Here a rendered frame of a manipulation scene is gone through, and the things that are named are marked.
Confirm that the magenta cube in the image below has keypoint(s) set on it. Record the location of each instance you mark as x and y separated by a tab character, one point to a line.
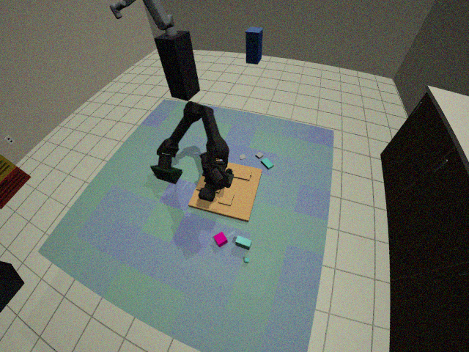
220	239

